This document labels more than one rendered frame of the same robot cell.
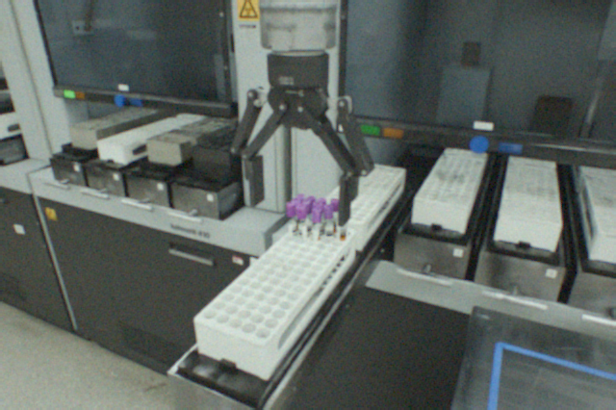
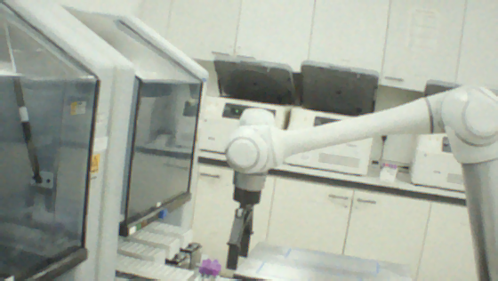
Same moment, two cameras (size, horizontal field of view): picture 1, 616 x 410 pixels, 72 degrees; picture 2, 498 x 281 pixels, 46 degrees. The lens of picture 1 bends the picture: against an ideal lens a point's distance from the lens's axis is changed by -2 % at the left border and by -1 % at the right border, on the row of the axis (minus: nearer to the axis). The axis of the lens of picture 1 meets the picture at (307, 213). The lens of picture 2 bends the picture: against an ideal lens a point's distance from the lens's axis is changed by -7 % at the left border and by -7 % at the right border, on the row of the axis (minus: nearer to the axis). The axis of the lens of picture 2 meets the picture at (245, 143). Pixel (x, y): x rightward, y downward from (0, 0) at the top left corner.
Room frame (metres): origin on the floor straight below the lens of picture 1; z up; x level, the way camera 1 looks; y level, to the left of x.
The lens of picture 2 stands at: (0.98, 1.60, 1.46)
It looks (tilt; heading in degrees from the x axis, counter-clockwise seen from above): 7 degrees down; 255
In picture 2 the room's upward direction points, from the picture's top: 8 degrees clockwise
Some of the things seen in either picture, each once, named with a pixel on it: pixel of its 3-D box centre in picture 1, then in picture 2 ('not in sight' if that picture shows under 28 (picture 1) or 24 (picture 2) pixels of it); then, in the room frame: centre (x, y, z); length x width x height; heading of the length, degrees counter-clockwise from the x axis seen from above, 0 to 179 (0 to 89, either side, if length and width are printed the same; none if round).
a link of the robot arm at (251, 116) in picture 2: not in sight; (254, 138); (0.54, 0.02, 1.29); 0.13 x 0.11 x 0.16; 69
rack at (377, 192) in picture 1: (362, 202); (140, 275); (0.79, -0.11, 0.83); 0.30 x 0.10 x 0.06; 154
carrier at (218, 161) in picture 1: (213, 160); not in sight; (1.01, 0.23, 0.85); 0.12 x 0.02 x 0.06; 64
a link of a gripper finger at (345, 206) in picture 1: (345, 198); (244, 245); (0.51, -0.05, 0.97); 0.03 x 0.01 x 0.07; 154
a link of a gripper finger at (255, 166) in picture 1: (256, 181); (233, 257); (0.57, 0.07, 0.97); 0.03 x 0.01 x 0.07; 154
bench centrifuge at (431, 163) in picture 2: not in sight; (455, 134); (-1.40, -1.94, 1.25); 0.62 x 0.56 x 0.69; 64
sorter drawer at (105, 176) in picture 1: (183, 145); not in sight; (1.35, 0.40, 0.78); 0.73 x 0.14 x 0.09; 154
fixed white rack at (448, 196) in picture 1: (450, 191); (117, 252); (0.85, -0.31, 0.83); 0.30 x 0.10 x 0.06; 154
